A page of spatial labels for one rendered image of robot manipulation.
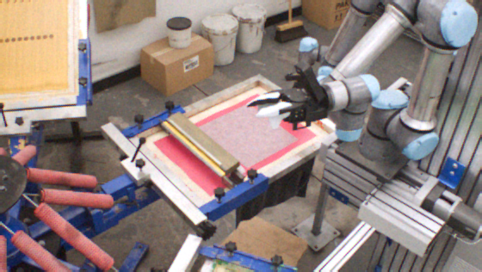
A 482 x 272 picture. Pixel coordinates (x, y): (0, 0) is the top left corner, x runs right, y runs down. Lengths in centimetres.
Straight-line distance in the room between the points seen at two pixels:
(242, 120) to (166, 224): 106
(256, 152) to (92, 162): 170
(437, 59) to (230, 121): 117
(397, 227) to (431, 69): 55
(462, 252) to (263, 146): 93
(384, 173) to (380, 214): 14
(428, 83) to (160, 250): 201
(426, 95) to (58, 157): 279
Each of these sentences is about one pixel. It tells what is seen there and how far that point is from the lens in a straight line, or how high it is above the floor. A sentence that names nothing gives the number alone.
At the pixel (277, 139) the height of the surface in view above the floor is 96.
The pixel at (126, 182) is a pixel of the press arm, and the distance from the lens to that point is 198.
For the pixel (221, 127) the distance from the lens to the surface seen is 234.
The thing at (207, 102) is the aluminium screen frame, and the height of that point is 99.
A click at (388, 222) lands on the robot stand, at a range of 175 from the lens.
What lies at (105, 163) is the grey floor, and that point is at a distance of 363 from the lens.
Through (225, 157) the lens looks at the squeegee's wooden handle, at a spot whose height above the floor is 106.
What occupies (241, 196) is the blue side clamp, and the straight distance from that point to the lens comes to 198.
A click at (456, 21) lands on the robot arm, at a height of 186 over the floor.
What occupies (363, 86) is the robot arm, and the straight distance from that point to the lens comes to 137.
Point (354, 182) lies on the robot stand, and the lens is 192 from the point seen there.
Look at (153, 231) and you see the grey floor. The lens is 317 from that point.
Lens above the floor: 242
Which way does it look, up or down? 39 degrees down
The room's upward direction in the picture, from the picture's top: 3 degrees clockwise
